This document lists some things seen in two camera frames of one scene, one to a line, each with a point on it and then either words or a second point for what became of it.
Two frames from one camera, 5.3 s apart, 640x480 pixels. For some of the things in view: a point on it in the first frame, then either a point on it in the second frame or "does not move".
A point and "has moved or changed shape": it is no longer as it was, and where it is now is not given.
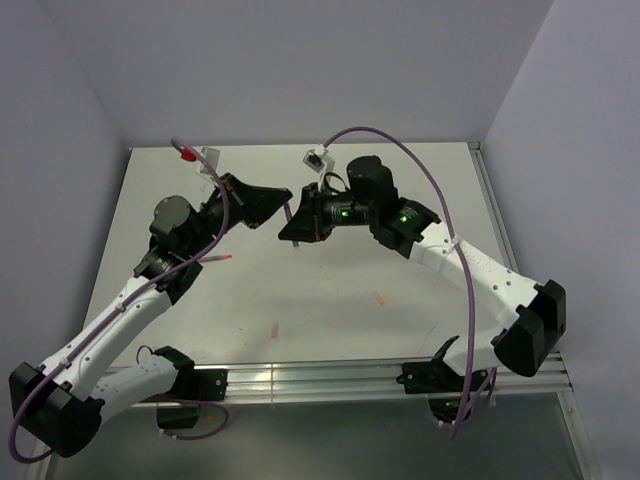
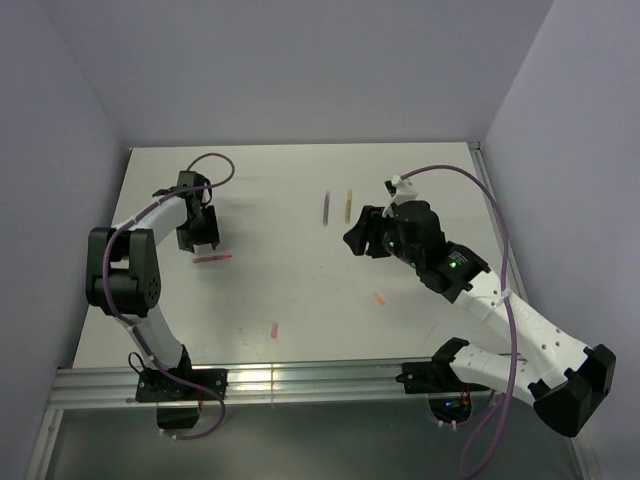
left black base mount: (180, 406) does not move
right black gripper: (310, 222) -> (358, 236)
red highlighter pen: (215, 257) does not move
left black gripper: (252, 205) -> (208, 235)
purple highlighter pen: (289, 217) has moved or changed shape
